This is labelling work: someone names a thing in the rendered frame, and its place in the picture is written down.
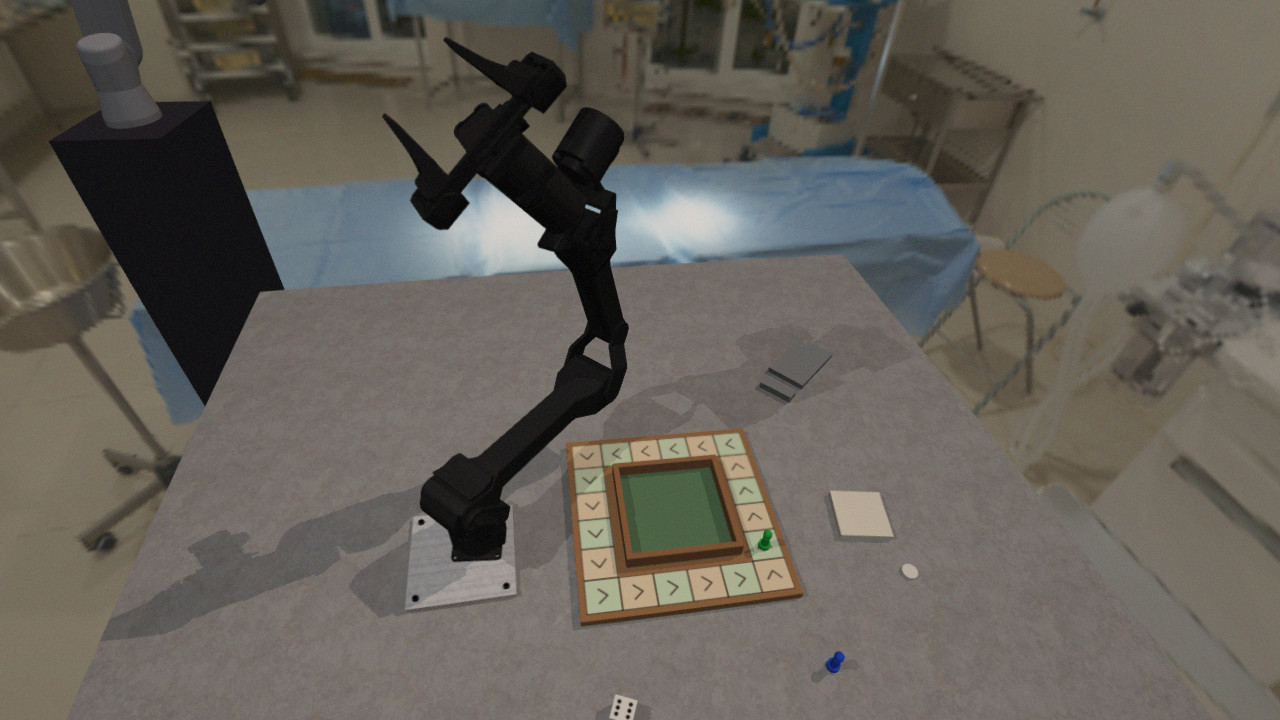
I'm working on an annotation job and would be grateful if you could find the white die with black pips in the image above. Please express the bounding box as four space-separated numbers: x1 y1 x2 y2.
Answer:
609 694 637 720

